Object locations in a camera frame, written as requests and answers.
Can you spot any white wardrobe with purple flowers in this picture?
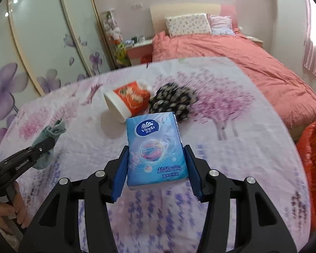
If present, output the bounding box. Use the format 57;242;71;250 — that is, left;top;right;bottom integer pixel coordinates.
0;0;117;148

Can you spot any person's left hand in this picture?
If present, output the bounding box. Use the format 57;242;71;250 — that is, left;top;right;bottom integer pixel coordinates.
0;187;28;229

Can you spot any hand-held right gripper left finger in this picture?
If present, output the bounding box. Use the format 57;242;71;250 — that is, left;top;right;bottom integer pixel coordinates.
18;145;129;253

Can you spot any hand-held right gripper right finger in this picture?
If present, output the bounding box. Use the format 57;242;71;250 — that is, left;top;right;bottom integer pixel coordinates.
183;144;297;253

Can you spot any pink curtain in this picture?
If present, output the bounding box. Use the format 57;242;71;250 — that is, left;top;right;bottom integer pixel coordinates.
301;0;316;88

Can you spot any orange plastic basket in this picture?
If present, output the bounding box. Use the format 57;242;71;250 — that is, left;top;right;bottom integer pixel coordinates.
295;120;316;225

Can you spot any pink and white nightstand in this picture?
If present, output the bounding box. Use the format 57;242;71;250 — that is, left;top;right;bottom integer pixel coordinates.
126;39;154;66

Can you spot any teal sock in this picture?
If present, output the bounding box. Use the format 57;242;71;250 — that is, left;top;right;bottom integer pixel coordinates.
31;120;67;170

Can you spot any dark floral cloth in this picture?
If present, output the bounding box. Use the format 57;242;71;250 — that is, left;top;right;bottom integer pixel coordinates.
148;82;199;123

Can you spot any floral printed tablecloth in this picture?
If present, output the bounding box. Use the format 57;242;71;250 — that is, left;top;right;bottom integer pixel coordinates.
0;56;310;253

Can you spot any blue tissue pack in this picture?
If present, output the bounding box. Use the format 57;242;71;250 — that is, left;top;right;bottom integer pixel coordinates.
125;112;190;192

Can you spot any cream and pink headboard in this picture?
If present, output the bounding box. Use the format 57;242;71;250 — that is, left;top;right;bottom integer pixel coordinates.
150;3;239;35

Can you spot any striped pink pillow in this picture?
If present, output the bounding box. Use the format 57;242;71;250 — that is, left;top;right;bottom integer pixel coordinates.
207;14;237;36

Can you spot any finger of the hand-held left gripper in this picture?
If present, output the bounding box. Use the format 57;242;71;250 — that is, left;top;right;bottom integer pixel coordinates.
28;136;56;162

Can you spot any floral pillow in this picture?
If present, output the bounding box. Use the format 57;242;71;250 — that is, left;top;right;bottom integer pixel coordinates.
165;13;213;38

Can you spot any pale wooden nightstand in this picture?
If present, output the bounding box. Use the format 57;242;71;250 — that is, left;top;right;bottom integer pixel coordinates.
243;34;264;48

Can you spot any orange instant noodle cup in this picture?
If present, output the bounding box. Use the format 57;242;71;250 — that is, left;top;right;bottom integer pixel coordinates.
103;81;151;123

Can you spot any hanging plush toy string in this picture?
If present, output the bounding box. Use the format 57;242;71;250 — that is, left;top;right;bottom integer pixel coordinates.
102;10;131;68

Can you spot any bed with coral duvet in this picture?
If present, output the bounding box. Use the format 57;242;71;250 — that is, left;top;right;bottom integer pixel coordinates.
151;31;316;138

